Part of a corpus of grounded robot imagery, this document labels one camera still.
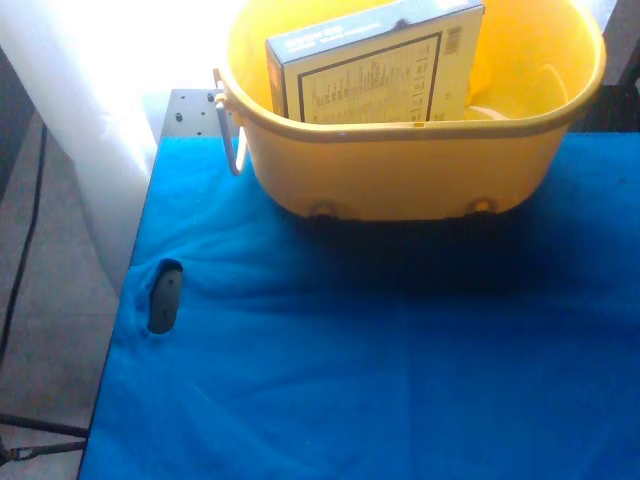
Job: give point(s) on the yellow plastic bucket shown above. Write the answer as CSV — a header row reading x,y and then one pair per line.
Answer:
x,y
400,170

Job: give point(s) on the blue table cloth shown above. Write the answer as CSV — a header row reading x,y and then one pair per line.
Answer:
x,y
300,400

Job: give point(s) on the grey metal plate with holes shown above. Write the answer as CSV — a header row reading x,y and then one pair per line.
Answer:
x,y
192,112

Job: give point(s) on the white curtain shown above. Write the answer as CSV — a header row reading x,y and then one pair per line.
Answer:
x,y
100,150

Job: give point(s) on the black tripod leg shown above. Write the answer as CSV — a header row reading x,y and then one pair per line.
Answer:
x,y
45,426
50,447

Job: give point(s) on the dark furniture panel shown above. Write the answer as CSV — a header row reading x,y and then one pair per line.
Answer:
x,y
625,60

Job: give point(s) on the grey oval table bracket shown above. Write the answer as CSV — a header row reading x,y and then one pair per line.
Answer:
x,y
165,300

